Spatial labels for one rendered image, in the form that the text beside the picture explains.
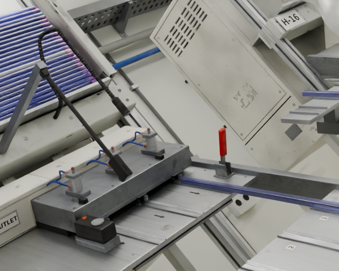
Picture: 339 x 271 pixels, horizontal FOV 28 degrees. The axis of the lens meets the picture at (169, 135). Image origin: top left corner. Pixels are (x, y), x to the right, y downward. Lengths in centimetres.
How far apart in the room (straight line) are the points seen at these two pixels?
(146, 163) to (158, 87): 251
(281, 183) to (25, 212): 52
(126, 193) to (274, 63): 109
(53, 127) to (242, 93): 101
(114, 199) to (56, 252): 16
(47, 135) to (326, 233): 65
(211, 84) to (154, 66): 159
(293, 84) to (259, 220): 155
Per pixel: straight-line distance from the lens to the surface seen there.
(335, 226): 120
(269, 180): 141
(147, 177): 139
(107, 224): 122
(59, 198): 135
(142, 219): 132
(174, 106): 388
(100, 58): 165
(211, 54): 241
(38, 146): 148
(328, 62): 216
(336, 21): 99
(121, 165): 116
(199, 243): 344
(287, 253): 113
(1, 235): 135
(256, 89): 234
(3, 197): 137
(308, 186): 136
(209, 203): 133
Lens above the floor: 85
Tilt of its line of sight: 12 degrees up
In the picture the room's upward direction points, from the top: 40 degrees counter-clockwise
